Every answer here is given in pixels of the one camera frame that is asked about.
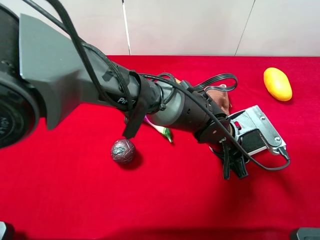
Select red velvet tablecloth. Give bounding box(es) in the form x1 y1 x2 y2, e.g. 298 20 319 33
0 56 320 240

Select black camera cable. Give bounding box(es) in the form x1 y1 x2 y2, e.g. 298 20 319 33
23 0 292 181

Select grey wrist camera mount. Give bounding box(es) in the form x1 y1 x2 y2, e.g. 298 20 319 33
228 105 287 155

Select black white board eraser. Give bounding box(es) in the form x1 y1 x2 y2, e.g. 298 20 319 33
241 130 267 156

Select dark purple ball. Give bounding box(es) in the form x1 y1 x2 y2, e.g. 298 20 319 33
110 139 136 164

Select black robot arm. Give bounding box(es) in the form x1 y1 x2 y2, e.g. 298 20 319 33
0 0 250 179

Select brown cloth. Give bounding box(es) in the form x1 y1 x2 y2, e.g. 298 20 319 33
205 86 232 116

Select purple toy eggplant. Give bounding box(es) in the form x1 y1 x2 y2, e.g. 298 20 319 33
144 116 173 143

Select orange toy mango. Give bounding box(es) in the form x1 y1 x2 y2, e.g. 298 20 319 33
263 67 293 102

